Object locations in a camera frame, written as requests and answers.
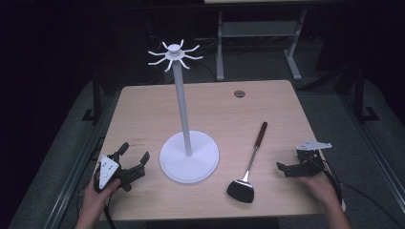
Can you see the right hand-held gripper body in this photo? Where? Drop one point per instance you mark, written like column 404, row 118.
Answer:
column 307, row 163

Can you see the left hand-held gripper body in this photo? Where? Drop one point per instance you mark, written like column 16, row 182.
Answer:
column 107, row 171

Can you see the person's left hand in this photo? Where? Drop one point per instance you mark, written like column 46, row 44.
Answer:
column 97, row 198

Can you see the person's right hand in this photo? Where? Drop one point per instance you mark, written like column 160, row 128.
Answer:
column 323, row 189

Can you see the white hook rack stand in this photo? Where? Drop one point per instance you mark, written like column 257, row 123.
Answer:
column 189, row 165

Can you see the black metal stand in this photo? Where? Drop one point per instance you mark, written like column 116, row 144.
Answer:
column 96, row 101
column 359, row 101

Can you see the aluminium floor rail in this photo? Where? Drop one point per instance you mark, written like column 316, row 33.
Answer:
column 383, row 167
column 68, row 194

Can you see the grey metal table frame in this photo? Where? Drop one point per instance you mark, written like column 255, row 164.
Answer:
column 219, row 63

